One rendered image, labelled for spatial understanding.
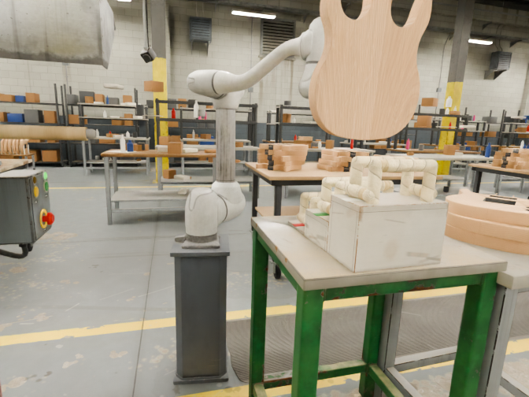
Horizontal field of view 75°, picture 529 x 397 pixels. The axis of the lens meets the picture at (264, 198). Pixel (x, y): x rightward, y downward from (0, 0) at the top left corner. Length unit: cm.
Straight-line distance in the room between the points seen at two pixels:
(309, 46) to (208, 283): 113
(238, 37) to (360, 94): 1144
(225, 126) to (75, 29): 110
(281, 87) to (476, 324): 1171
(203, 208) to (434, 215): 102
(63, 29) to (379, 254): 83
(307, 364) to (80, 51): 87
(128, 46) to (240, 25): 358
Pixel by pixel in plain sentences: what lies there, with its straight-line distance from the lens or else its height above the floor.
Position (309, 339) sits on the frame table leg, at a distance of 94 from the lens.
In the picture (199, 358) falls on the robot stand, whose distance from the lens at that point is 192.
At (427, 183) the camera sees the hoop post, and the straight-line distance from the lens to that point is 98.
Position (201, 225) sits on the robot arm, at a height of 81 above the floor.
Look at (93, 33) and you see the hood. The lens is 78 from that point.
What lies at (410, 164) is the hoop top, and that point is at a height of 120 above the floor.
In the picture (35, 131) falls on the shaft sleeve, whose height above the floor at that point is 125.
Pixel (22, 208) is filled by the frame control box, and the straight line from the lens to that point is 120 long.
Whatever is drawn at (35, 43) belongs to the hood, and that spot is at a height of 141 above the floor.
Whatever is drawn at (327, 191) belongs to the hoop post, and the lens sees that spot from 109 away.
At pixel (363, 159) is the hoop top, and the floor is 120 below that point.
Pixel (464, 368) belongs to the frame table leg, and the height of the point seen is 58.
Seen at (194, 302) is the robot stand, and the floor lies 44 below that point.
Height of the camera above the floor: 128
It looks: 12 degrees down
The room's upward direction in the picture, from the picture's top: 2 degrees clockwise
